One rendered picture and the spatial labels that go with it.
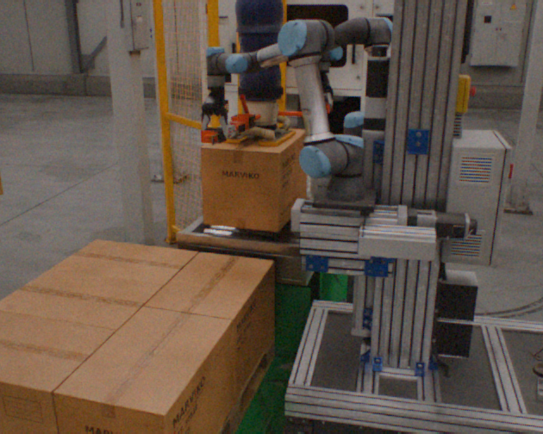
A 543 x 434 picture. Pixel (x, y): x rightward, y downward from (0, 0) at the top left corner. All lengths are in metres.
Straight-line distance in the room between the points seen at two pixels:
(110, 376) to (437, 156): 1.42
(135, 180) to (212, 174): 1.14
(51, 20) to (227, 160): 10.85
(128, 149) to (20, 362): 1.96
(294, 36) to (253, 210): 1.09
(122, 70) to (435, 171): 2.19
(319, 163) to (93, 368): 1.04
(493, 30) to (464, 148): 9.06
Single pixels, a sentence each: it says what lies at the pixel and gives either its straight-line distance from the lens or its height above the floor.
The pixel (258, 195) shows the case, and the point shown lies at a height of 0.85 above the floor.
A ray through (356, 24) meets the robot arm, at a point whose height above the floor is 1.64.
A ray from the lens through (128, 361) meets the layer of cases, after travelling 2.13.
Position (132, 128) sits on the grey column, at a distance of 3.82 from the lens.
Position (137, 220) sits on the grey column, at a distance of 3.99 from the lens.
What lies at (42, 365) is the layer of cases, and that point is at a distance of 2.20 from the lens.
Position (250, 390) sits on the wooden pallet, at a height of 0.02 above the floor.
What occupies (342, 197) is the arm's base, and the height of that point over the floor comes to 1.05.
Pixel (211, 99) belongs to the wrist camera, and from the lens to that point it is 2.38.
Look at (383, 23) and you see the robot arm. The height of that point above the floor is 1.64.
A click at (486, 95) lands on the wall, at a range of 11.46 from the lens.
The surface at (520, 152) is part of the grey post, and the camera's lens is 5.52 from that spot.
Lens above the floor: 1.70
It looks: 20 degrees down
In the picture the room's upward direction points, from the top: straight up
